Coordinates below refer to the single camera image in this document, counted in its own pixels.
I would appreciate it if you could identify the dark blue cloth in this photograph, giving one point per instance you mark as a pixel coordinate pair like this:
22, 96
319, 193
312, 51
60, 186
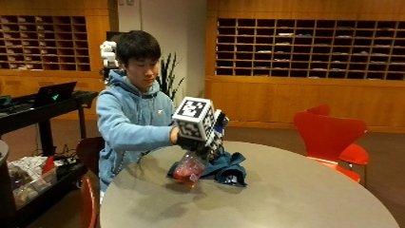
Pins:
228, 166

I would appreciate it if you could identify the white cube with black markers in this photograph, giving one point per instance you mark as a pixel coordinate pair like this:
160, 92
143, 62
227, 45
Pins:
195, 117

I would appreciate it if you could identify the person in light blue hoodie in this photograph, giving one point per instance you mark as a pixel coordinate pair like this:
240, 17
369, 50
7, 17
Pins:
127, 117

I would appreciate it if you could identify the green leafy plant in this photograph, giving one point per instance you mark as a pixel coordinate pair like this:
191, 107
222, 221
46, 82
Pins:
168, 79

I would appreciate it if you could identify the red chair with wide back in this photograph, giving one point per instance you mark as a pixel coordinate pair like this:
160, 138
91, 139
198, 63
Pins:
327, 136

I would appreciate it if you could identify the dark red chair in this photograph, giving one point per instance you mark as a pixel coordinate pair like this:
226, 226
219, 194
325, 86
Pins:
90, 153

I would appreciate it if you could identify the red chair with thin edge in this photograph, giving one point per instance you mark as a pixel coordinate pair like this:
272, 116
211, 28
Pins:
88, 202

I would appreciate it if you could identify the white jointed device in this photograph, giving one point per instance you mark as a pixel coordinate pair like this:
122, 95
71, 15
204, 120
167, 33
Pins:
108, 54

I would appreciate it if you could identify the large wooden pigeonhole shelf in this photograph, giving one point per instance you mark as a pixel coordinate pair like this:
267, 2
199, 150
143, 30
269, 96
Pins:
309, 49

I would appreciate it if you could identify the black cart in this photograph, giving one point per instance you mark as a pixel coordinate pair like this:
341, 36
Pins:
46, 107

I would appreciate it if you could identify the black laptop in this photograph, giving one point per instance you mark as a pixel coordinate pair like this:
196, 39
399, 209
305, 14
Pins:
52, 94

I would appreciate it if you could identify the clear plastic bin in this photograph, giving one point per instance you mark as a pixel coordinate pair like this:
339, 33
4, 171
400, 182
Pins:
31, 183

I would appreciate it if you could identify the small wooden pigeonhole shelf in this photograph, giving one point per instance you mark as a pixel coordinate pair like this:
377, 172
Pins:
44, 42

